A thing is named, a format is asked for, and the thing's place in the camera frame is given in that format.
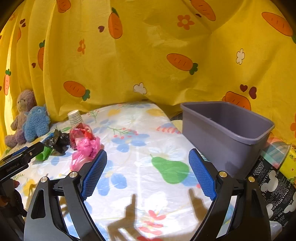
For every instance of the yellow carrot print curtain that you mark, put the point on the yellow carrot print curtain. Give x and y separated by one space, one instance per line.
87 54

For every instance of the purple teddy bear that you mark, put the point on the purple teddy bear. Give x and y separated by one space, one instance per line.
25 102

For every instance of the black printed bag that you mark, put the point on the black printed bag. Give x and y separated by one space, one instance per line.
277 191

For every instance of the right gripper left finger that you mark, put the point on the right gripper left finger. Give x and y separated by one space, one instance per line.
45 219

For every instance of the floral white bed sheet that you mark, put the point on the floral white bed sheet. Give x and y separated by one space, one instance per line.
147 190

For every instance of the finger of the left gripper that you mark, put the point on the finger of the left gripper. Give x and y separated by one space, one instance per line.
28 152

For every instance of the blue plush monster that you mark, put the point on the blue plush monster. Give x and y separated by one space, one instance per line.
37 123

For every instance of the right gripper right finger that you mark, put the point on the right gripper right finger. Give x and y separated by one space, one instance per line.
237 211

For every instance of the yellow plush toy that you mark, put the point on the yellow plush toy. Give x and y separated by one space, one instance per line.
178 124

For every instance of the pink plastic bag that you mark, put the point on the pink plastic bag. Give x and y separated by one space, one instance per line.
85 152

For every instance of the grey plastic bin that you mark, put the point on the grey plastic bin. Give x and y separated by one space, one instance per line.
229 136

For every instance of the green foam net sleeve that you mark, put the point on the green foam net sleeve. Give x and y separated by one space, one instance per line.
44 154

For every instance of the yellow green box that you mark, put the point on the yellow green box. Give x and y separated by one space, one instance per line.
288 166

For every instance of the black plastic bag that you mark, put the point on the black plastic bag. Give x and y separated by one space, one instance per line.
61 142

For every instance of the red snack wrapper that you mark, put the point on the red snack wrapper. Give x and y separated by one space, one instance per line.
78 132

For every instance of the small grid paper cup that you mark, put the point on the small grid paper cup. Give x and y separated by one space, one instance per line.
75 117

